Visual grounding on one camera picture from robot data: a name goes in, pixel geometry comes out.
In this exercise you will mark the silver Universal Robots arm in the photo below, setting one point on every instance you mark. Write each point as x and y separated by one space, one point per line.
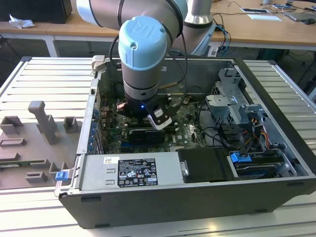
140 61

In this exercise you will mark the black graphics card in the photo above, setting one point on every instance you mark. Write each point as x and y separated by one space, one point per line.
143 137

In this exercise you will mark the green motherboard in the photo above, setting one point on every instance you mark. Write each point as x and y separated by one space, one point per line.
190 133

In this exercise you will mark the pale grey case latch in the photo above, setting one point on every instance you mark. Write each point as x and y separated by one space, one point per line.
98 63

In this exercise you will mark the silver power supply with label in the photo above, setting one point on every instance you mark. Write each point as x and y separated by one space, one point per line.
98 172

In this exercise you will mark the grey metal disk bay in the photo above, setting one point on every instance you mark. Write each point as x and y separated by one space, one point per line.
222 106

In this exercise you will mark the black plastic shroud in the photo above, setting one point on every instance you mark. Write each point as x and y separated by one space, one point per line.
205 165

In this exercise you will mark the blue plastic case tab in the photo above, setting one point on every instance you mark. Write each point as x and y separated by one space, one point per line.
61 176

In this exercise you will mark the open black PC case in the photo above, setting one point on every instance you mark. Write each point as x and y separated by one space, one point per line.
172 205

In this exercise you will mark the hard disk in blue carrier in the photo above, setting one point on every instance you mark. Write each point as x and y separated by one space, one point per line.
240 158

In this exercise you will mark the grey parts rack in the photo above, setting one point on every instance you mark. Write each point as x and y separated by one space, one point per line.
29 153

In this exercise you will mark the black box on desk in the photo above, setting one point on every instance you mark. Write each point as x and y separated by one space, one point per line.
37 10

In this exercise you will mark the crumpled white paper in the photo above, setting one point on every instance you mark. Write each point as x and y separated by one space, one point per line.
21 22

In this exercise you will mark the white paper sheet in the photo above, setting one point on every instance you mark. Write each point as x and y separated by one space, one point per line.
264 17

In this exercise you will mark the grey laptop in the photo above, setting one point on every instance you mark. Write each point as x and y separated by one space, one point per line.
300 16

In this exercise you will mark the black computer mouse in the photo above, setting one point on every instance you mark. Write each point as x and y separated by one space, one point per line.
307 21

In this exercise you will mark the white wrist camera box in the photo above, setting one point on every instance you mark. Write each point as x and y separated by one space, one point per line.
160 121

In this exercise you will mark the wooden desk white frame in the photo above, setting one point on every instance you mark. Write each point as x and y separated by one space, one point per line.
259 32
61 29

